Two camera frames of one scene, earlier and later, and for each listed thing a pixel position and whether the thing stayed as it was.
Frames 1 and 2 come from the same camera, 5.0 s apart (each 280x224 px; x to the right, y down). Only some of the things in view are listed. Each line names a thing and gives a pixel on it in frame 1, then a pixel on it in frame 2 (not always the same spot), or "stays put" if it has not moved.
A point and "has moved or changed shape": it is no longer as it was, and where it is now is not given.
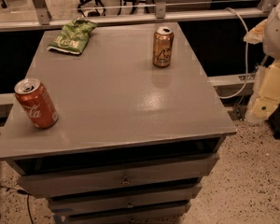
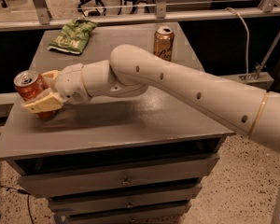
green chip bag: x=73 y=36 stays put
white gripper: x=277 y=32 → x=70 y=82
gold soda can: x=163 y=41 stays put
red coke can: x=36 y=103 has moved or changed shape
